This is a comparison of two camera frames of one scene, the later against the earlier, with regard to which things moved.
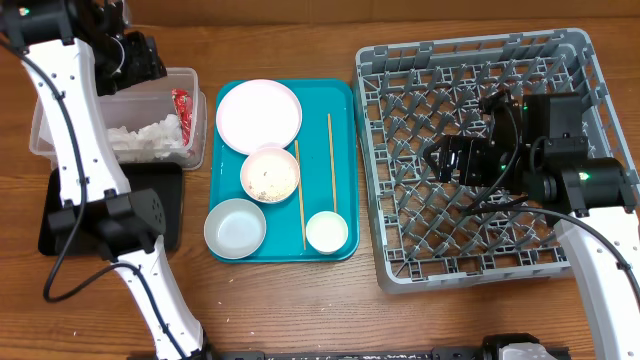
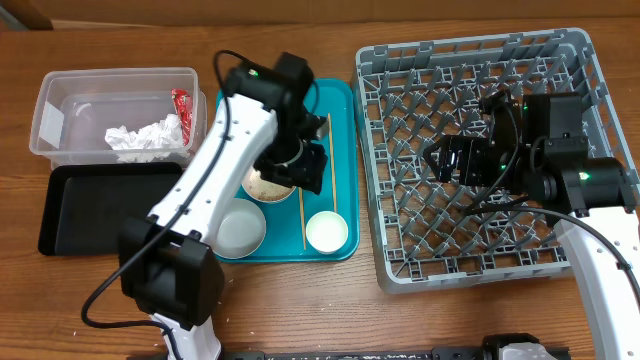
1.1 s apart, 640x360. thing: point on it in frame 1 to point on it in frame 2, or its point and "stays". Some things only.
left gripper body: x=125 y=64 to x=290 y=158
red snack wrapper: x=184 y=104 stays
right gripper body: x=480 y=163 stays
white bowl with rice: x=270 y=175 stays
